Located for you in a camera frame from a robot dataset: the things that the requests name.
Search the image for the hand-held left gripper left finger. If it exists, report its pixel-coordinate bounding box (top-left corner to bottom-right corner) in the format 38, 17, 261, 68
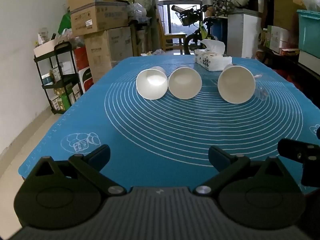
32, 144, 127, 197

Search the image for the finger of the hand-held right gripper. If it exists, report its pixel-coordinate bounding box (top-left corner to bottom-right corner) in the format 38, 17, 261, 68
277, 138, 320, 188

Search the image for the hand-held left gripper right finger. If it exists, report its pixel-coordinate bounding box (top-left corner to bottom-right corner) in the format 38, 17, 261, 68
194, 146, 295, 196

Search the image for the white paper cup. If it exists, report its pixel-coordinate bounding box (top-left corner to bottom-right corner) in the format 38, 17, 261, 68
168, 65, 202, 99
136, 66, 169, 100
217, 64, 256, 105

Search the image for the blue silicone mat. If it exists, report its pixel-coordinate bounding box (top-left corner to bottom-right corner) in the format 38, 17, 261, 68
18, 55, 320, 182

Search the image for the clear plastic wrapper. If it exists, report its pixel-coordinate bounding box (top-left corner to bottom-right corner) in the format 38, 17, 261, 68
253, 73, 270, 101

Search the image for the black shelf cart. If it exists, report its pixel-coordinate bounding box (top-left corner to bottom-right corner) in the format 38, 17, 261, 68
34, 41, 84, 115

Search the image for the red and white box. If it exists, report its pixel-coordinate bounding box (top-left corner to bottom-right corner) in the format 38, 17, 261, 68
74, 46, 95, 93

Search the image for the white tissue pack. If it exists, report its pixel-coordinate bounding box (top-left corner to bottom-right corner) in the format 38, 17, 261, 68
194, 39, 233, 72

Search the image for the tall cardboard box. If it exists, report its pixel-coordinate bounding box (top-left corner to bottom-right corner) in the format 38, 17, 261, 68
84, 26, 134, 83

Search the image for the small white carton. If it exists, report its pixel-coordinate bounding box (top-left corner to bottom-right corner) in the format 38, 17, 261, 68
265, 25, 299, 53

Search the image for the teal storage bin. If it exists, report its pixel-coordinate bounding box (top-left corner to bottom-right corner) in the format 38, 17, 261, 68
297, 9, 320, 53

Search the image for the black bicycle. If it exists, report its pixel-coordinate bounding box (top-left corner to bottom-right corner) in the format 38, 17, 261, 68
171, 4, 221, 55

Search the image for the white cabinet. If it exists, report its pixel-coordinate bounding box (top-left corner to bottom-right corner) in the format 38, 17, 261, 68
227, 9, 262, 59

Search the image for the wooden chair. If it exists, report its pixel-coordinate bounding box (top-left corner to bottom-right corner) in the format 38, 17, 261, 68
156, 4, 188, 55

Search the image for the green bag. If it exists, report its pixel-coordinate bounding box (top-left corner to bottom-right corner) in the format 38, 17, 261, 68
58, 12, 72, 36

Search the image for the open cardboard box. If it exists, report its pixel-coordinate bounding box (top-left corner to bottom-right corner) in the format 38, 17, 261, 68
67, 0, 130, 37

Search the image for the brown cardboard box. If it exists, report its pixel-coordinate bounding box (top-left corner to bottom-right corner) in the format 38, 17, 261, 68
273, 0, 307, 32

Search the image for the patterned fabric bag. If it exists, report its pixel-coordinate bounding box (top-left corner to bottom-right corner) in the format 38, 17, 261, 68
212, 0, 235, 18

